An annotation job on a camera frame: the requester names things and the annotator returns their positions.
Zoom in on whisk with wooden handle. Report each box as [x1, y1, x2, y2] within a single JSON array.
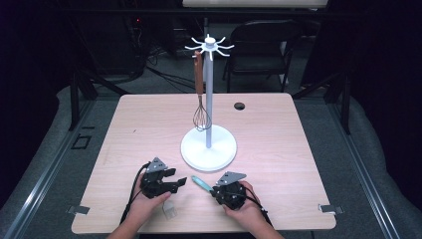
[[192, 50, 213, 132]]

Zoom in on white board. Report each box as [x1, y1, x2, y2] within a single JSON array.
[[182, 0, 329, 9]]

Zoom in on teal-handled kitchen utensil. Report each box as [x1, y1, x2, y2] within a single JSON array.
[[190, 175, 215, 193]]

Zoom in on metal table clip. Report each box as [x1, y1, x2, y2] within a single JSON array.
[[67, 204, 92, 216], [317, 203, 345, 215]]

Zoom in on aluminium floor rail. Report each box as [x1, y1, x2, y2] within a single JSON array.
[[326, 98, 404, 239], [0, 99, 98, 239]]

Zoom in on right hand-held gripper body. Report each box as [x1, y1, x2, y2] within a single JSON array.
[[210, 170, 249, 211]]

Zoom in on black folding chair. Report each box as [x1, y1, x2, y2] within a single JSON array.
[[224, 19, 304, 94]]

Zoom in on person's right hand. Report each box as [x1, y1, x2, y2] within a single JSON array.
[[222, 180, 267, 231]]

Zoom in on black floor cables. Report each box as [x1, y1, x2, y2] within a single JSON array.
[[145, 46, 200, 92]]

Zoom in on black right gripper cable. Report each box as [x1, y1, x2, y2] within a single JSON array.
[[245, 193, 274, 229]]

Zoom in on black metal stand frame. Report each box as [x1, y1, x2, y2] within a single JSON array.
[[68, 66, 130, 131], [292, 71, 352, 135]]

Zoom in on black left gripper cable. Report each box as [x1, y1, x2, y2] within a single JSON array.
[[119, 161, 152, 224]]

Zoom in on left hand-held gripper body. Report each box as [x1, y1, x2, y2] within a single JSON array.
[[139, 156, 177, 199]]

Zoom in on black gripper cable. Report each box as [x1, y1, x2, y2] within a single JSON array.
[[119, 161, 152, 224], [245, 193, 274, 229]]

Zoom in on person's left hand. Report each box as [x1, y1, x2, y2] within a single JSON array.
[[127, 188, 173, 230]]

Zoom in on white utensil rack with hooks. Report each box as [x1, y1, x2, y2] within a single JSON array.
[[180, 33, 238, 172]]

